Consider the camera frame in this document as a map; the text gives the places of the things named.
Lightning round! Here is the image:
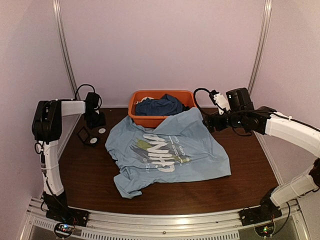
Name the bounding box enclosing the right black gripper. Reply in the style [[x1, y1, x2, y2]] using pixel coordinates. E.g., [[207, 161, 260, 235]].
[[202, 110, 245, 133]]

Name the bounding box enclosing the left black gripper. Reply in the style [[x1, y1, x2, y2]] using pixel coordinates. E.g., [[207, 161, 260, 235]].
[[84, 111, 106, 129]]

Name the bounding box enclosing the painted round brooch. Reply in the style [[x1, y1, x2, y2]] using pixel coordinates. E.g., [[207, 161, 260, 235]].
[[98, 128, 106, 134]]

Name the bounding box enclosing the light blue printed t-shirt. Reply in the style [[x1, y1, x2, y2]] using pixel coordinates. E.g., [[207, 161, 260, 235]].
[[105, 107, 232, 199]]

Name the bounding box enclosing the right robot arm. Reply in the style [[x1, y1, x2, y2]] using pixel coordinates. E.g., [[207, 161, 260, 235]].
[[203, 87, 320, 221]]

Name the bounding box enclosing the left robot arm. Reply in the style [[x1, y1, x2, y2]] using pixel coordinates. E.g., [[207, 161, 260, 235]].
[[31, 91, 106, 222]]

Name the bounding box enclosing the black open brooch case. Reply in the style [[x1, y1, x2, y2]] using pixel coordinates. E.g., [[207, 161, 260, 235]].
[[76, 126, 101, 147]]

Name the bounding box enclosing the dark blue garment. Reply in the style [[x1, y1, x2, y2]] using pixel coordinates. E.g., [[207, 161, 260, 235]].
[[134, 93, 190, 116]]

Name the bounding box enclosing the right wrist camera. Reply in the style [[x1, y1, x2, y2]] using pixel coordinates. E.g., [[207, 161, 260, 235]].
[[209, 90, 230, 115]]

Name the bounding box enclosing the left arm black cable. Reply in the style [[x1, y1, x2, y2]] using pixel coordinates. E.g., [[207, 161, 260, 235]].
[[74, 83, 103, 113]]

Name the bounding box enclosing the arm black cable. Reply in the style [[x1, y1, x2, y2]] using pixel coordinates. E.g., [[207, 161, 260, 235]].
[[192, 87, 221, 118], [74, 83, 103, 113]]

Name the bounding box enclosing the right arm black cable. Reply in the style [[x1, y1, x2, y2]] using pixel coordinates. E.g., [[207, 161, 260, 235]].
[[192, 87, 221, 118]]

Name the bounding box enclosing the right aluminium corner post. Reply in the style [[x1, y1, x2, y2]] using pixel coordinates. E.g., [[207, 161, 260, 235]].
[[241, 0, 273, 111]]

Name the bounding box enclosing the aluminium corner post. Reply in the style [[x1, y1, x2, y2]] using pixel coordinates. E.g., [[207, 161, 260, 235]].
[[52, 0, 80, 99], [241, 0, 273, 111]]

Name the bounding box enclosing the left aluminium corner post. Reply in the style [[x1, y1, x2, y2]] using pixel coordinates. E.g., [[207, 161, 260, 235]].
[[52, 0, 80, 99]]

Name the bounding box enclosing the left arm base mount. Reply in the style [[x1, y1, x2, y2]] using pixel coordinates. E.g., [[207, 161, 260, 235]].
[[44, 195, 89, 227]]

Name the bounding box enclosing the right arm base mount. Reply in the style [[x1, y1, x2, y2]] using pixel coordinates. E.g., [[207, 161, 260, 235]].
[[238, 206, 282, 226]]

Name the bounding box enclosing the aluminium front rail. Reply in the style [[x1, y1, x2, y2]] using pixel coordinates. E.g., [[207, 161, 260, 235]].
[[18, 198, 310, 240]]

